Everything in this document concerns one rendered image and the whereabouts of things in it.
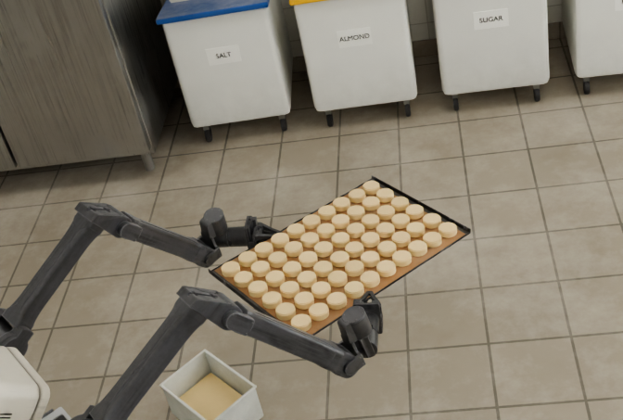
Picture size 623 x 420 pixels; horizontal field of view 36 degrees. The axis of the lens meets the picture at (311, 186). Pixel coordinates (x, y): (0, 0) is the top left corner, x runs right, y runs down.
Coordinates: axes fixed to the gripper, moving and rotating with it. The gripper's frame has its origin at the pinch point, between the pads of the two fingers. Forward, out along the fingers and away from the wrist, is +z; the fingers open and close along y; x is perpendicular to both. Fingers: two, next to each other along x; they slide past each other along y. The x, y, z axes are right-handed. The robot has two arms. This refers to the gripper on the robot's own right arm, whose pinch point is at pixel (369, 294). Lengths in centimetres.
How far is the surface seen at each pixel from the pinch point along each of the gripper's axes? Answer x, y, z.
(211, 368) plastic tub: 72, -93, 64
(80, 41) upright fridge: 143, -16, 195
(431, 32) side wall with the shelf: -12, -77, 295
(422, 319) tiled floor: -6, -96, 91
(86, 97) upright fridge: 149, -46, 195
